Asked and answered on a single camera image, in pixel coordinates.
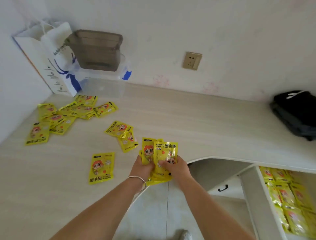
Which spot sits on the person's left hand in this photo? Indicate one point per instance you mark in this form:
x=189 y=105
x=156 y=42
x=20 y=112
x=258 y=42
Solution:
x=140 y=170

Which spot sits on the person's right hand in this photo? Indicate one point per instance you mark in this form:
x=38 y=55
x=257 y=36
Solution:
x=179 y=170

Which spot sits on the person's left forearm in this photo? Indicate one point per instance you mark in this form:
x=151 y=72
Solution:
x=98 y=217

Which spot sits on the person's right forearm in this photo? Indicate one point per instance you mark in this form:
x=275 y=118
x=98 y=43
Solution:
x=212 y=217

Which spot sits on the person's right foot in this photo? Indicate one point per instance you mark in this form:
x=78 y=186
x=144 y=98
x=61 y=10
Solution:
x=185 y=235

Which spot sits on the clear blue-latch storage box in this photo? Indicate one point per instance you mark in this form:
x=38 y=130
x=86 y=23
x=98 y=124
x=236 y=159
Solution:
x=103 y=86

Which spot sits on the white blue-deer paper bag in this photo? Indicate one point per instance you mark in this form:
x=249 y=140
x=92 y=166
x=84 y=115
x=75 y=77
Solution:
x=32 y=56

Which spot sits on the brown translucent plastic box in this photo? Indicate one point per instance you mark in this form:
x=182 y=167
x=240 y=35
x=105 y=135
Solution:
x=98 y=54

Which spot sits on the grey folded garment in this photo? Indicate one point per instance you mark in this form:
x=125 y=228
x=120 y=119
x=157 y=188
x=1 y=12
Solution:
x=296 y=131

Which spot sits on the beige wall socket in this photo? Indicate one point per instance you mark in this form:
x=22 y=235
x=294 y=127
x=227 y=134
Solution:
x=190 y=60

